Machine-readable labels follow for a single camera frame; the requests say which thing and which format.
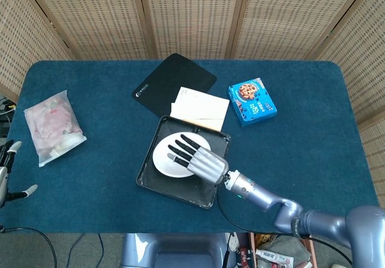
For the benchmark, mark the white paper card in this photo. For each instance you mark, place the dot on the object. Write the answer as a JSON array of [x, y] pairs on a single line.
[[204, 105]]

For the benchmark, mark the dark patterned bag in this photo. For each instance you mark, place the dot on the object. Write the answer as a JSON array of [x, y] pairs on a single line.
[[240, 250]]

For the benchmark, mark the blue felt table cloth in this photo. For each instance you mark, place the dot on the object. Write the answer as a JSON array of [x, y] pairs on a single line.
[[105, 174]]

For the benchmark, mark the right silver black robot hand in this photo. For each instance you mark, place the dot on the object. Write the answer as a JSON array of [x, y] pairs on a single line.
[[207, 162]]

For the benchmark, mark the white envelope with tan edge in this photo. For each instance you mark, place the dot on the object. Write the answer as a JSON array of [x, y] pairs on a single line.
[[195, 123]]

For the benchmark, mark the white shoe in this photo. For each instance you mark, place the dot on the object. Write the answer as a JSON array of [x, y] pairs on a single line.
[[334, 266]]

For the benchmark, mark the white tube with red print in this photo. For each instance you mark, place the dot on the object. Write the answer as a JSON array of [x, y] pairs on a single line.
[[273, 255]]

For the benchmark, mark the black mouse pad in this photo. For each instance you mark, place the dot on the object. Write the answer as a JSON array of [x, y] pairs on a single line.
[[168, 84]]

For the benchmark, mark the woven wooden folding screen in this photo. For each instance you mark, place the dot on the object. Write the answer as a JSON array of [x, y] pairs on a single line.
[[192, 15]]

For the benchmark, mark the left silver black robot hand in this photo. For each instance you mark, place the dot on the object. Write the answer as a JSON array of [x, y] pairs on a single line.
[[6, 159]]

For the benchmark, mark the frosted plastic bag with clothes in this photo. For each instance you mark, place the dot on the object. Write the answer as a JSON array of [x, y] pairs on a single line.
[[54, 126]]

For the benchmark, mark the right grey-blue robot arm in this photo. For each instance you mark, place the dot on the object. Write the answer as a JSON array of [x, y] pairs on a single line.
[[316, 220]]

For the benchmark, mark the grey cloth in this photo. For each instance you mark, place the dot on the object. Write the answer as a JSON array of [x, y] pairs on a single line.
[[285, 248]]

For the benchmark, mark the wooden box with clutter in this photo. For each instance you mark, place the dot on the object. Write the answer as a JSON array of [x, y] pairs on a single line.
[[308, 247]]

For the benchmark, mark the white round plate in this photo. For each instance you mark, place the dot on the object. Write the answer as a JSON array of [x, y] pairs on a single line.
[[164, 159]]

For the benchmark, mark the blue cookie box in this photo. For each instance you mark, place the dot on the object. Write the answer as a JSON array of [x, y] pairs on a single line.
[[252, 102]]

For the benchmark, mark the black square tray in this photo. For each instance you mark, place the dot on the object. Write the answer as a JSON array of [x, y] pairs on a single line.
[[177, 189]]

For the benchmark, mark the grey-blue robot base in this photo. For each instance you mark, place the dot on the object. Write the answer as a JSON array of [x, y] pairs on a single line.
[[174, 251]]

